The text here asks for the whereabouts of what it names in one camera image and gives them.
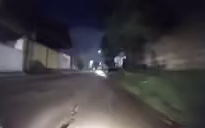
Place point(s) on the grey asphalt road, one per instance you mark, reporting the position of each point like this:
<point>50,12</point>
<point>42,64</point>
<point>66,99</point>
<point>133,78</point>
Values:
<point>66,100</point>

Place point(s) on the grass verge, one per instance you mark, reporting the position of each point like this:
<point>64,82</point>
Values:
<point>163,90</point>

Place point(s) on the dark building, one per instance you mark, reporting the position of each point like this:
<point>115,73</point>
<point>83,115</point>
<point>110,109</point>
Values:
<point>33,30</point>

